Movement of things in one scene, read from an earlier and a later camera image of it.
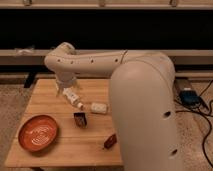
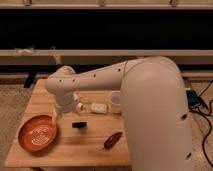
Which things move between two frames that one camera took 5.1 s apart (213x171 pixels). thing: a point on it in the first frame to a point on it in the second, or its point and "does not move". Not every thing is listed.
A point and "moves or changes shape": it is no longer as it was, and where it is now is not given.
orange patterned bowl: (37, 133) does not move
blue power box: (190, 98) does not move
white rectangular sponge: (96, 107) does not move
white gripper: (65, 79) to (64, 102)
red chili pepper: (110, 141) does not move
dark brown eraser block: (80, 119) moves or changes shape
